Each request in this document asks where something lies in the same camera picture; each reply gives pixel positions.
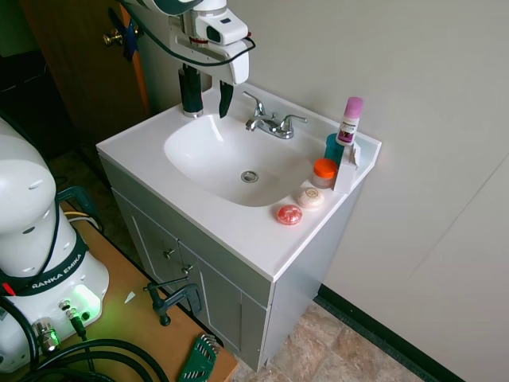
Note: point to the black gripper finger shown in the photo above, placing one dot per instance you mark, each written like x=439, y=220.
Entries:
x=224, y=97
x=191, y=89

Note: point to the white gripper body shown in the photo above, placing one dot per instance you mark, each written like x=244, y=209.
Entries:
x=237, y=63

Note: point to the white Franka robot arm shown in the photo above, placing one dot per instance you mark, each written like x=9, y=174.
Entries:
x=24, y=179

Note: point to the chrome faucet spout and base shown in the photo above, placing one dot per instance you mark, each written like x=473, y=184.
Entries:
x=264, y=125

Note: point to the white sink vanity top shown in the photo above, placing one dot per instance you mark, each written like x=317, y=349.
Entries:
x=159, y=159

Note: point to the blue tape strip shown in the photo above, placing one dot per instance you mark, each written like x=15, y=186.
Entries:
x=129, y=37

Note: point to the chrome sink drain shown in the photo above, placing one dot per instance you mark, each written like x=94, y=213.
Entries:
x=249, y=176

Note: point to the brass door knob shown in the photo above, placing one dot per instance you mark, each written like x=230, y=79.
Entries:
x=112, y=37

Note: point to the brown wooden door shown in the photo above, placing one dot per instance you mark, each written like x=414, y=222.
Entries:
x=79, y=79

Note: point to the teal plastic jar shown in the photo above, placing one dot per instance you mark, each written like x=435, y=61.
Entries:
x=332, y=148

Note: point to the orange lid cream jar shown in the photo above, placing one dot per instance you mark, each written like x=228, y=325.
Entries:
x=324, y=171

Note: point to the pink cap deodorant bottle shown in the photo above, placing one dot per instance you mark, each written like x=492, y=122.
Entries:
x=352, y=119

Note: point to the cream round soap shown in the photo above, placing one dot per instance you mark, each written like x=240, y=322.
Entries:
x=311, y=197

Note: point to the red round soap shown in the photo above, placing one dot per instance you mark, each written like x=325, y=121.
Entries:
x=289, y=215

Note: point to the white cardboard carton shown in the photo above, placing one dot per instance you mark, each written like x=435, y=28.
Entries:
x=345, y=173

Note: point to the dark green clamp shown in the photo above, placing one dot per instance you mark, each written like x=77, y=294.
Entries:
x=85, y=203

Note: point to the metal cabinet knob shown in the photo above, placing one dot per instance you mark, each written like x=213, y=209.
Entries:
x=170, y=253
x=187, y=270

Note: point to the grey vanity cabinet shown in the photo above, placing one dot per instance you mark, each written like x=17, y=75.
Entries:
x=310, y=254

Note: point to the dark green C-clamp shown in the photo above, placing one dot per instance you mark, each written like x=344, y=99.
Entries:
x=175, y=298

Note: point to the small white paper scrap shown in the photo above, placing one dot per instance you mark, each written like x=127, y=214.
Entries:
x=129, y=297

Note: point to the green hex key set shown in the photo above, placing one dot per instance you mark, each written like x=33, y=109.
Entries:
x=199, y=360

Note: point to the black baseboard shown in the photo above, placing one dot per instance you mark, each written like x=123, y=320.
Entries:
x=397, y=338

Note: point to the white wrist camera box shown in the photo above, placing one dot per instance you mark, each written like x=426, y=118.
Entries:
x=228, y=26

